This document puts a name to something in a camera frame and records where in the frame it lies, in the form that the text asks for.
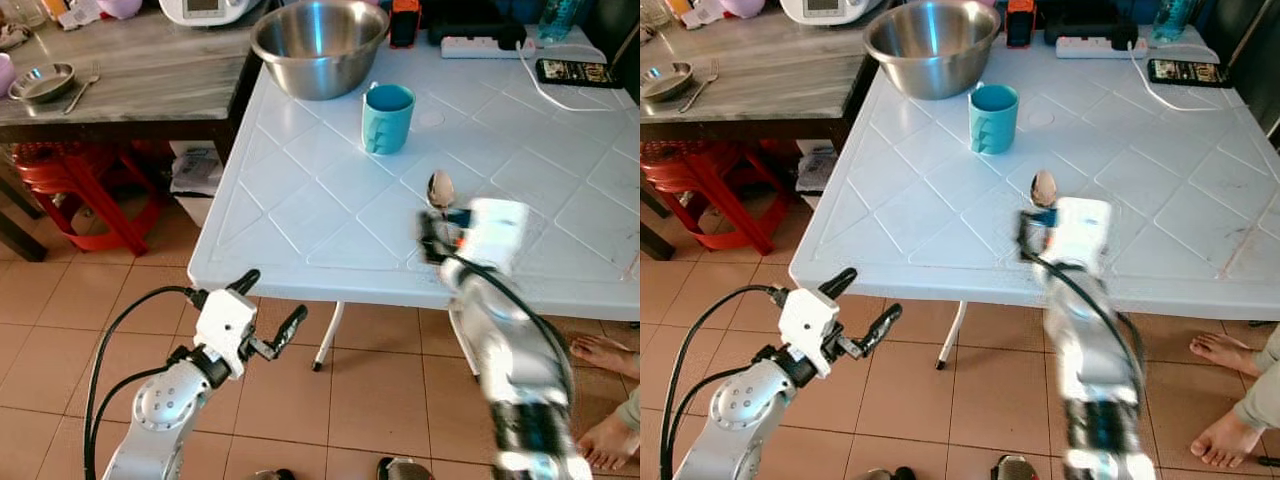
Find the metal spoon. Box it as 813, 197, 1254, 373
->
427, 169, 473, 229
1030, 168, 1061, 227

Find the white plastic table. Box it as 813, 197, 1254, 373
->
188, 25, 641, 372
790, 25, 1280, 371

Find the white box with papers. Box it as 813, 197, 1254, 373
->
795, 140, 852, 201
169, 140, 227, 227

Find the teal mug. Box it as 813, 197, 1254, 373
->
362, 83, 416, 157
968, 83, 1020, 157

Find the red plastic stool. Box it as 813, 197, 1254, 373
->
11, 140, 177, 257
640, 140, 801, 257

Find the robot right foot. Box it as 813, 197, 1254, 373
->
989, 454, 1042, 480
376, 456, 434, 480

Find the person's bare foot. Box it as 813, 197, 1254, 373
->
1189, 405, 1267, 470
577, 409, 641, 472
1189, 332, 1271, 380
569, 334, 641, 382

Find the white power strip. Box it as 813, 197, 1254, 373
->
441, 35, 537, 60
1056, 35, 1151, 60

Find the large steel mixing bowl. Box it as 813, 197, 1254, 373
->
250, 0, 391, 102
864, 0, 1002, 102

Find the orange and black device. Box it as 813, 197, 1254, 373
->
1005, 0, 1038, 50
389, 0, 422, 50

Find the black smartphone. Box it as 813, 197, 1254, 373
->
1147, 58, 1234, 90
535, 58, 624, 90

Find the grey wooden table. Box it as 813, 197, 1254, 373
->
0, 8, 269, 263
640, 8, 883, 261

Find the black box device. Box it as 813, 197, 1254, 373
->
428, 0, 533, 51
1044, 0, 1143, 51

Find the person's grey trouser leg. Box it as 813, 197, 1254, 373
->
614, 385, 641, 433
1233, 323, 1280, 433

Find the metal fork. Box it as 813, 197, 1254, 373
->
63, 61, 102, 115
678, 59, 720, 114

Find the clear plastic water bottle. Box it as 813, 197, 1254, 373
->
539, 0, 587, 44
1151, 0, 1197, 44

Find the small steel dish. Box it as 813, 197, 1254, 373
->
8, 62, 77, 105
640, 61, 697, 104

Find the white rice cooker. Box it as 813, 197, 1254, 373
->
779, 0, 887, 27
159, 0, 267, 28

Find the small white container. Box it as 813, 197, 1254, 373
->
679, 0, 727, 30
59, 0, 107, 30

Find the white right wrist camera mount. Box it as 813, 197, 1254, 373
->
462, 198, 531, 277
1050, 197, 1114, 273

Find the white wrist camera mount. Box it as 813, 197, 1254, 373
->
462, 198, 531, 277
778, 287, 842, 377
1050, 197, 1114, 273
194, 289, 260, 379

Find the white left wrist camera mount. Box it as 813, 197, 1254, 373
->
194, 289, 260, 379
778, 287, 842, 377

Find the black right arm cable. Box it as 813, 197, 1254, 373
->
440, 252, 577, 403
1022, 248, 1148, 393

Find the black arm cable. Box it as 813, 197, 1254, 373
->
1022, 248, 1148, 393
83, 285, 208, 480
440, 252, 577, 403
659, 284, 787, 480

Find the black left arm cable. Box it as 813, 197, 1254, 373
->
659, 284, 787, 480
83, 285, 208, 480

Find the white cable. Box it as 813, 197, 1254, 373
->
1130, 44, 1237, 114
514, 44, 623, 114

